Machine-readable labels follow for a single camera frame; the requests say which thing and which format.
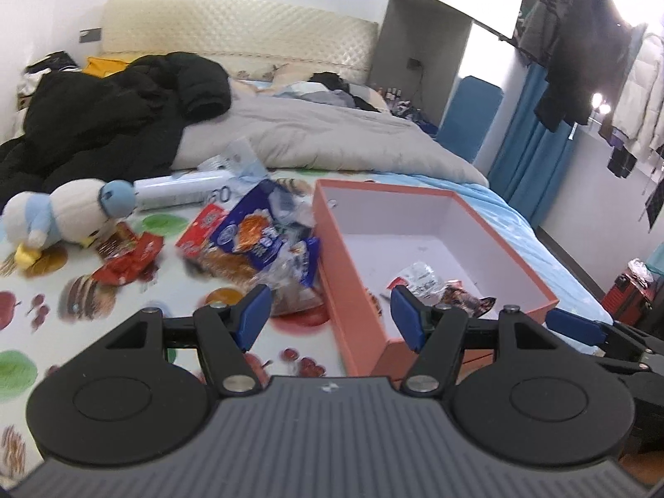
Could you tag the glowing round lamp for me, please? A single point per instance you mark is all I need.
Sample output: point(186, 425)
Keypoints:
point(599, 103)

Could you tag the pile of black white clothes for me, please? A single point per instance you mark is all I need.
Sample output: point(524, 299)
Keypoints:
point(52, 62)

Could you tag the black wall outlet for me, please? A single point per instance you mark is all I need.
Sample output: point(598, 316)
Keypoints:
point(414, 64)

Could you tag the cream quilted headboard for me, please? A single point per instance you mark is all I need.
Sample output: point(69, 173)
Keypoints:
point(233, 26)

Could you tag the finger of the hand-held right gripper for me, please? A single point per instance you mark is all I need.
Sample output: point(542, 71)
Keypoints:
point(570, 324)

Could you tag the white cylindrical tube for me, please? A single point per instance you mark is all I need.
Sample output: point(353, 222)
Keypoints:
point(176, 189)

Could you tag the fruit print mat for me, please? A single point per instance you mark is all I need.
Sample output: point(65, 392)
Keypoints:
point(171, 290)

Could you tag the orange-brown snack bag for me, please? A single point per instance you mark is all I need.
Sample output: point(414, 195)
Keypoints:
point(295, 298)

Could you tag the grey duvet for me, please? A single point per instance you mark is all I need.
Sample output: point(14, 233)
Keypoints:
point(337, 140)

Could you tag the dark brown clear snack packet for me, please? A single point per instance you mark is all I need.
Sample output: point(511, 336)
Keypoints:
point(467, 298)

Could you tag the black hanging coat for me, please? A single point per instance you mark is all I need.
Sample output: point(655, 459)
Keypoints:
point(586, 52)

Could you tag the black puffer jacket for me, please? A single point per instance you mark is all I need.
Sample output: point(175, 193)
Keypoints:
point(103, 114)

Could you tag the pile of dark clothes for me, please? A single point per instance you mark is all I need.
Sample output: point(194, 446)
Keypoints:
point(332, 83)

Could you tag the orange cardboard box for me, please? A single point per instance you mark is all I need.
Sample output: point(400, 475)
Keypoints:
point(394, 218)

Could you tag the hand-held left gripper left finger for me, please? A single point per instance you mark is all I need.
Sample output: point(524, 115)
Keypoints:
point(253, 316)

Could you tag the white hanging puffer jacket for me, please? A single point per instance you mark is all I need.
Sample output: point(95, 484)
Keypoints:
point(640, 93)

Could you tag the clear plastic wrapper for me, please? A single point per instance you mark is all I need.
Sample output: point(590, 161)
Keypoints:
point(238, 158)

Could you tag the grey hanging jacket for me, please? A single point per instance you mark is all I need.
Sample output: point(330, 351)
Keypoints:
point(544, 20)

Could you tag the blue chair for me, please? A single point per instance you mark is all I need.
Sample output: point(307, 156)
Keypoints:
point(469, 114)

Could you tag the yellow pillow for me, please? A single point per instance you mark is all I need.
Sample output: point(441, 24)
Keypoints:
point(103, 66)

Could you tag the red suitcase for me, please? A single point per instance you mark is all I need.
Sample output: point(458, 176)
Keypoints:
point(630, 298)

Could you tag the clear white snack packet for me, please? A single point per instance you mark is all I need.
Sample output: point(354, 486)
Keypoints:
point(420, 277)

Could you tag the cluster of cosmetic bottles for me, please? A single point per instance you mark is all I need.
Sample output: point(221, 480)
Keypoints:
point(407, 106)

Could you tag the red packet with white label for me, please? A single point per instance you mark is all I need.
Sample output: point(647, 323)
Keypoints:
point(202, 228)

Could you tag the blue and white plush penguin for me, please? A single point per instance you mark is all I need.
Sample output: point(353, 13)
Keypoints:
point(67, 207)

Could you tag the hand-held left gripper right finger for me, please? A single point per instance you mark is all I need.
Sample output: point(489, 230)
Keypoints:
point(410, 316)

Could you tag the large blue snack bag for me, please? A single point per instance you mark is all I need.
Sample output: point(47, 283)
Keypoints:
point(259, 233)

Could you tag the floral pillow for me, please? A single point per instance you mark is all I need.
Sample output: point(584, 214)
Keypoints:
point(259, 75)

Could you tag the grey wall cabinet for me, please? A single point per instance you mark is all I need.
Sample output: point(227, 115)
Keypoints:
point(415, 31)

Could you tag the blue curtain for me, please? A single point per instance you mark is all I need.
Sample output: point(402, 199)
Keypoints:
point(534, 155)

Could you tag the grey wall switch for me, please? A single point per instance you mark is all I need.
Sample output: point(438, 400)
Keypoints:
point(90, 36)

